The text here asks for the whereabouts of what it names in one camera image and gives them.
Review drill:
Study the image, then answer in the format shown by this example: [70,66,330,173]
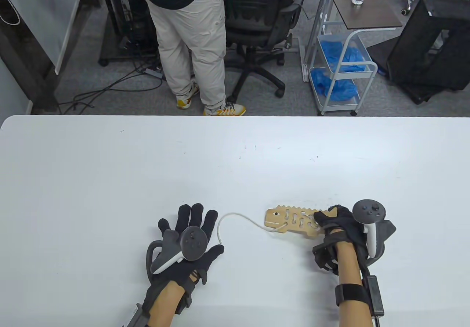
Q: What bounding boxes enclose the person's left hand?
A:
[141,203,225,315]

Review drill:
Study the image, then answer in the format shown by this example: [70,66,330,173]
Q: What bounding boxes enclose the person's right hand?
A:
[313,205,368,266]

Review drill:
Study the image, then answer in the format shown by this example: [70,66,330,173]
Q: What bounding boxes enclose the white rope with wooden needle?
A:
[217,212,322,247]

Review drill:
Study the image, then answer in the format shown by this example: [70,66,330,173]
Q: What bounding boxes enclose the wooden crocodile lacing toy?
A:
[265,205,338,239]

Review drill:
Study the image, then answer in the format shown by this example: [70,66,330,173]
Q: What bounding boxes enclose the person's right forearm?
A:
[336,242,373,327]

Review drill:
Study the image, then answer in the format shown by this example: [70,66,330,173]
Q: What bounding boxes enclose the person's left forearm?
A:
[147,281,186,327]

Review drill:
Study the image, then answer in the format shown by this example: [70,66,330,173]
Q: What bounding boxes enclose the grey white handheld controller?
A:
[146,226,209,280]
[352,198,397,265]

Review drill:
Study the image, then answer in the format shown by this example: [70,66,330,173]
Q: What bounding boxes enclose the blue plastic bag pile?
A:
[320,40,369,72]
[311,69,358,101]

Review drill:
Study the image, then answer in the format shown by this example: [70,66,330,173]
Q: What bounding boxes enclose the white rolling cart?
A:
[308,29,379,116]

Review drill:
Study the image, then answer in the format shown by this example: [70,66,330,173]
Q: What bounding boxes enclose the black flat board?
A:
[367,36,456,105]

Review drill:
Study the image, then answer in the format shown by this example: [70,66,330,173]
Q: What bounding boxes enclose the black rolling platform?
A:
[98,22,162,67]

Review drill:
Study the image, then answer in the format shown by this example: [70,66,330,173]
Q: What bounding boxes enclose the brown top side table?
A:
[301,0,404,83]

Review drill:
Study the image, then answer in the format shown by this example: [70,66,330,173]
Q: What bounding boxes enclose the black office chair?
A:
[217,0,308,104]

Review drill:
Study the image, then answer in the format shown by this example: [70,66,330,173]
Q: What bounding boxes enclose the black computer tower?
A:
[106,0,158,48]

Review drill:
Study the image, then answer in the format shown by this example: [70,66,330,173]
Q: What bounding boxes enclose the dark wooden desk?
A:
[0,0,103,114]

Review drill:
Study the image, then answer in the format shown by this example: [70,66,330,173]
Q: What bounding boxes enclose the white panel board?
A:
[0,0,88,75]

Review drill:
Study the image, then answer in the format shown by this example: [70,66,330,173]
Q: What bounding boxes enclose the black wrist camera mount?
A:
[312,230,342,277]
[176,268,208,311]

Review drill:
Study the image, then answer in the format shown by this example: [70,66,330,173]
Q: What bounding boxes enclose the black forearm strap pack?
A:
[129,303,151,327]
[335,276,385,318]

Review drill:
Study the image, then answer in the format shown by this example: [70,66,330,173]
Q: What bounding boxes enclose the black floor cables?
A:
[59,57,166,115]

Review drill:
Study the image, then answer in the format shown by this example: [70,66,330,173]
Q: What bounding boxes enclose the black mesh frame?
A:
[387,0,470,92]

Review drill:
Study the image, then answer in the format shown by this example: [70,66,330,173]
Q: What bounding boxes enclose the white cable loop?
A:
[0,0,21,25]

